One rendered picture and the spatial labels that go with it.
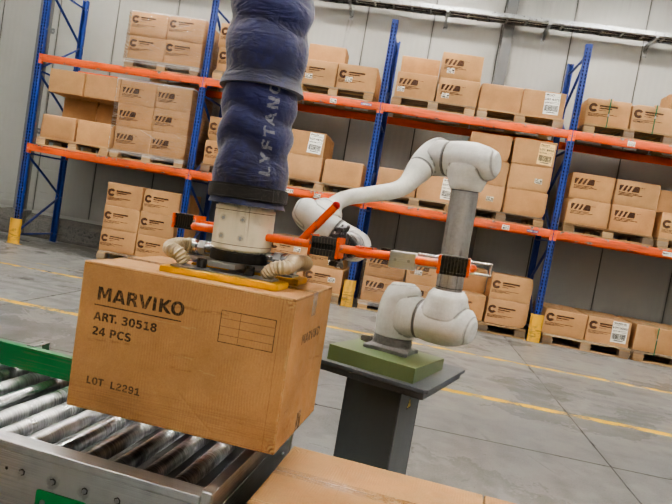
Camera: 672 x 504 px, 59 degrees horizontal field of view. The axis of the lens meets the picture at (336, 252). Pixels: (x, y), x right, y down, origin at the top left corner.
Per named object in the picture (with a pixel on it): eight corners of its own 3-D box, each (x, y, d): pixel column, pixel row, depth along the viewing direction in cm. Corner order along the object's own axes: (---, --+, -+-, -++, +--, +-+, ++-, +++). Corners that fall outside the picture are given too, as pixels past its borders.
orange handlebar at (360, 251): (152, 226, 173) (154, 214, 173) (198, 228, 203) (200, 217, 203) (475, 276, 154) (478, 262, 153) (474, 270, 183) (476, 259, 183)
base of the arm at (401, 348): (368, 339, 251) (371, 326, 251) (418, 352, 242) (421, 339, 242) (352, 343, 234) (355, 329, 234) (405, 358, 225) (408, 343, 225)
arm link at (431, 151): (404, 152, 223) (437, 155, 215) (426, 128, 233) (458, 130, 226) (410, 181, 231) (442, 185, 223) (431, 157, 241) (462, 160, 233)
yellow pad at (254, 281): (157, 271, 161) (160, 253, 161) (175, 269, 171) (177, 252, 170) (276, 292, 154) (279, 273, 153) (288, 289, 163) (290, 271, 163)
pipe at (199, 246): (163, 258, 163) (165, 237, 162) (203, 255, 187) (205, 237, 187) (281, 277, 155) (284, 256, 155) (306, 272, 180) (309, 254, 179)
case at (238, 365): (65, 404, 162) (84, 259, 160) (143, 372, 201) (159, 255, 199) (273, 455, 149) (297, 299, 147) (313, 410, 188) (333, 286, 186)
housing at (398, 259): (387, 266, 158) (390, 250, 158) (390, 265, 165) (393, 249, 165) (413, 271, 157) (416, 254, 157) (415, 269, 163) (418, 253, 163)
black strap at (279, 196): (193, 192, 162) (195, 177, 161) (227, 198, 184) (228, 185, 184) (271, 203, 157) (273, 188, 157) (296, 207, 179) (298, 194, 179)
